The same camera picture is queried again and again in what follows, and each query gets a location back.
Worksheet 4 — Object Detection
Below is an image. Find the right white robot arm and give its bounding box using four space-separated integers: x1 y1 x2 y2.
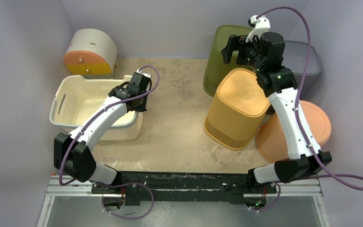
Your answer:
221 32 332 192

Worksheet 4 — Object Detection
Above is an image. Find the yellow slatted bin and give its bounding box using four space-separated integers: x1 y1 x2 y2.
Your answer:
204 68 270 150

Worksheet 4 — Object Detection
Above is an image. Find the white cylinder orange-yellow face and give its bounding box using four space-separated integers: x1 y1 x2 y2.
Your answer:
63 28 118 79

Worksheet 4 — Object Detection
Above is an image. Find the white perforated basket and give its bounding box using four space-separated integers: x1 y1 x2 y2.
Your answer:
49 75 143 141

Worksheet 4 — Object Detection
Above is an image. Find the grey slatted waste bin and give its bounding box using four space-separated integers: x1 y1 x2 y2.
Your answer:
282 40 321 96

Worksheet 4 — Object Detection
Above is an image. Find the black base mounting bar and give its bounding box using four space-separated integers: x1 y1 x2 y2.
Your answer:
92 171 277 206

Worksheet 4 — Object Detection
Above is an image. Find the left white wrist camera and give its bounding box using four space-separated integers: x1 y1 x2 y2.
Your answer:
138 71 151 78

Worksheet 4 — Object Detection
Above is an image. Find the aluminium rail frame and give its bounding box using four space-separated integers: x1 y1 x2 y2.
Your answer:
38 171 329 227

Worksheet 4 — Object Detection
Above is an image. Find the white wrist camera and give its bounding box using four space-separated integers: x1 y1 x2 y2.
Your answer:
138 71 151 78
245 15 271 43

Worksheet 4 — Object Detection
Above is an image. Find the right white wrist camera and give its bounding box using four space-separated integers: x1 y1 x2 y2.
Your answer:
245 15 271 43

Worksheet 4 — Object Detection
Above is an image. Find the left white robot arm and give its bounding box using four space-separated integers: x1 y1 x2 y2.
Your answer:
53 70 157 193

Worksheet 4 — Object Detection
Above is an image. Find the olive green slatted bin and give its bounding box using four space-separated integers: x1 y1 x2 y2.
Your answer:
203 25 251 96

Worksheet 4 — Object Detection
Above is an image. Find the orange plastic bucket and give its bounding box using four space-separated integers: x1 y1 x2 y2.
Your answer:
255 100 332 163

